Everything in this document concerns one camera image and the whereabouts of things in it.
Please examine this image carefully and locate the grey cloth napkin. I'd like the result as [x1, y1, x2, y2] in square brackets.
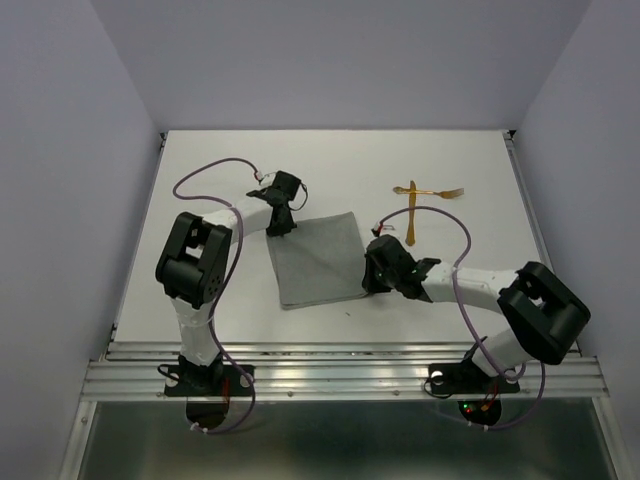
[266, 212, 366, 310]

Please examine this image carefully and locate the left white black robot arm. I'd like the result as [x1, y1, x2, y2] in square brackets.
[155, 171, 306, 394]

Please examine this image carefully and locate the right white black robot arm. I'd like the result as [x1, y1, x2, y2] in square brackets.
[362, 235, 591, 394]

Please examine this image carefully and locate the gold knife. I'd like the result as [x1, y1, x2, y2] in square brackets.
[406, 180, 417, 247]

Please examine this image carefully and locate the gold fork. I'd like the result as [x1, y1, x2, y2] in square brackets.
[392, 186, 465, 200]

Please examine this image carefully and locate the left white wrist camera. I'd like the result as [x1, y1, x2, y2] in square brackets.
[254, 170, 276, 184]

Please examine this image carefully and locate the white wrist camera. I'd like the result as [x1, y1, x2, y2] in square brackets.
[254, 170, 276, 184]
[371, 224, 398, 238]

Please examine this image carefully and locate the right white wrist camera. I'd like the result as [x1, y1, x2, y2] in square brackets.
[371, 224, 398, 238]

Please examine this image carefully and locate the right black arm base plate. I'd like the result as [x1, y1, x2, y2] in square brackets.
[423, 351, 520, 399]

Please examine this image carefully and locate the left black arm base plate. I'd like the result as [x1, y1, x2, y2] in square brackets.
[157, 363, 251, 398]

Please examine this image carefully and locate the aluminium right side rail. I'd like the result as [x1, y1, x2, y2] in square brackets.
[501, 130, 591, 365]

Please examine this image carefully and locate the aluminium front rail frame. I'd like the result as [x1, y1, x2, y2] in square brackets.
[60, 341, 633, 479]

